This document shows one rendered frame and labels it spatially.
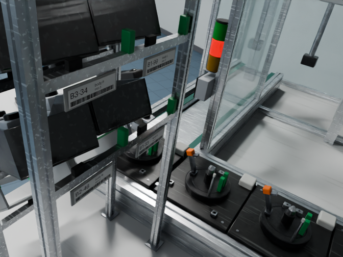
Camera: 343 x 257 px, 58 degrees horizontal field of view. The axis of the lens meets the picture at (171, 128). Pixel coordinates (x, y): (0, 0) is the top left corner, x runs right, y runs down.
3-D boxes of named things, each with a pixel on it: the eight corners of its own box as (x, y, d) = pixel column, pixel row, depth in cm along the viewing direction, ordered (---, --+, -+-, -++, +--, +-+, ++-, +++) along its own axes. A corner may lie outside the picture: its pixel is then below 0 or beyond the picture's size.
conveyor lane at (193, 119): (91, 177, 107) (91, 155, 102) (202, 99, 170) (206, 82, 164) (157, 219, 96) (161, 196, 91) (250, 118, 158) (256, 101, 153)
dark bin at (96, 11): (25, 63, 64) (14, 27, 62) (80, 53, 73) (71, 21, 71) (99, 46, 45) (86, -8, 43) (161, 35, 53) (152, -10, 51)
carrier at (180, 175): (152, 193, 92) (156, 161, 86) (191, 156, 110) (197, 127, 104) (224, 235, 83) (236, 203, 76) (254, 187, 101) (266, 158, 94)
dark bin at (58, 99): (34, 127, 73) (24, 96, 71) (81, 111, 82) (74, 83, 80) (98, 135, 53) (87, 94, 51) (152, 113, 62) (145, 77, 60)
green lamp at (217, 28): (209, 37, 93) (213, 21, 90) (216, 35, 97) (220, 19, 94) (224, 42, 91) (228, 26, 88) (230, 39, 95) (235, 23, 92)
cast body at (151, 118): (130, 128, 101) (133, 110, 97) (139, 123, 104) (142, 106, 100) (150, 140, 98) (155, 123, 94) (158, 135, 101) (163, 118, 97)
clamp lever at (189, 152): (190, 172, 96) (185, 150, 93) (193, 169, 97) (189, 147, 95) (199, 174, 94) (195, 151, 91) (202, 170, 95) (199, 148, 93)
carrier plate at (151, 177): (91, 157, 103) (91, 152, 101) (136, 128, 120) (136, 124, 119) (148, 191, 93) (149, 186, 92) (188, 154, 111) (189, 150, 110)
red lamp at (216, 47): (206, 53, 96) (209, 38, 93) (213, 50, 99) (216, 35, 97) (220, 58, 94) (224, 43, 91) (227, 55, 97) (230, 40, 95)
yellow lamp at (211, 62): (203, 69, 98) (206, 54, 96) (210, 65, 102) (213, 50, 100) (217, 73, 96) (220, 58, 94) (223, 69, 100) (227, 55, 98)
